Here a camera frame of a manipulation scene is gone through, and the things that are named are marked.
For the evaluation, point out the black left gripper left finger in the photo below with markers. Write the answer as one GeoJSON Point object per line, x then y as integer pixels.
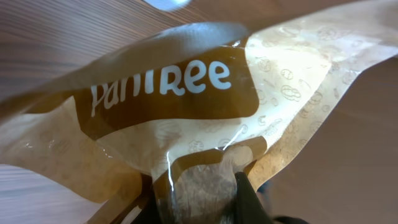
{"type": "Point", "coordinates": [149, 214]}

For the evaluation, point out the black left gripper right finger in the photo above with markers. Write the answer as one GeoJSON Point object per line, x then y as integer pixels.
{"type": "Point", "coordinates": [247, 207]}

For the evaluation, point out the beige brown cookie bag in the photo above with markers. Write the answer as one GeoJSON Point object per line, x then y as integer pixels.
{"type": "Point", "coordinates": [184, 129]}

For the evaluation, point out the white barcode scanner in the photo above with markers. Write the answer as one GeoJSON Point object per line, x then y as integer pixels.
{"type": "Point", "coordinates": [168, 5]}

